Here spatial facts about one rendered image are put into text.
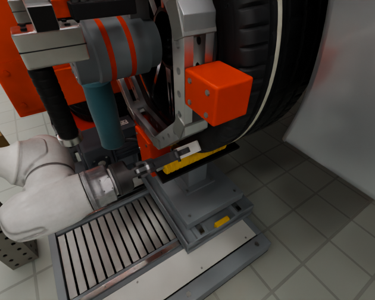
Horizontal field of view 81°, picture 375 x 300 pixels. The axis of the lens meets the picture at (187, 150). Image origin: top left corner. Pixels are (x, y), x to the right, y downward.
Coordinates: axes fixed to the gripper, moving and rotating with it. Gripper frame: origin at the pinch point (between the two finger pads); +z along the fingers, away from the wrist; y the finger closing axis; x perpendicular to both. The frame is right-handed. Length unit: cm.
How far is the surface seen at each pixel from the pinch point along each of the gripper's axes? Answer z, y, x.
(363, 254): 68, -14, -75
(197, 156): 8.3, -12.9, -3.6
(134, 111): -3.8, -21.1, 18.7
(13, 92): -38, -46, 45
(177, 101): -4.2, 14.3, 10.0
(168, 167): -2.9, -12.7, -3.1
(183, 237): -1.7, -33.2, -33.1
